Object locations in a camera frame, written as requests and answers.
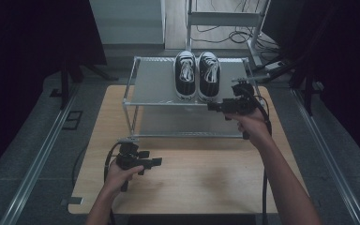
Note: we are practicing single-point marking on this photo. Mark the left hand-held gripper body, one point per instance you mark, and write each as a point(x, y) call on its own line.
point(128, 161)

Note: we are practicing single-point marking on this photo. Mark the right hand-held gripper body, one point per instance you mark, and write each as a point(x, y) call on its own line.
point(242, 104)

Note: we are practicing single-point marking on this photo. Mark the black canvas sneaker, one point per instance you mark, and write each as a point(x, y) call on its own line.
point(209, 78)
point(185, 78)

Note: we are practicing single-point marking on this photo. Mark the two-tier metal shoe rack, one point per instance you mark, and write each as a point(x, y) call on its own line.
point(156, 81)

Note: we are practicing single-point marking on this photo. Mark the person's left hand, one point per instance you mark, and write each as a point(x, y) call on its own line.
point(117, 179)

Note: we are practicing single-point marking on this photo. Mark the person's right hand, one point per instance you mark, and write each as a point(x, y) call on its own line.
point(253, 126)

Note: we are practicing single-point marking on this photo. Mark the white power strip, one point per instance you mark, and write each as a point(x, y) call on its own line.
point(274, 65)

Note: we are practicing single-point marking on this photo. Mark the black tripod stand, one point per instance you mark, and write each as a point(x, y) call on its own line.
point(307, 93)
point(65, 84)

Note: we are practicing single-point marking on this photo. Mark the white metal stand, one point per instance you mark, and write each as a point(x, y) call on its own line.
point(225, 19)

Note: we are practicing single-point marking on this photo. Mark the dark curtain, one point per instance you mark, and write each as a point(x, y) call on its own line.
point(347, 62)
point(28, 62)

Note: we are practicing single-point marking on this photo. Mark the grey cabinet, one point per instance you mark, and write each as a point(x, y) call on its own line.
point(128, 22)

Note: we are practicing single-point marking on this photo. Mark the aluminium floor rail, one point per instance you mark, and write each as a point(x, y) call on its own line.
point(328, 156)
point(40, 159)

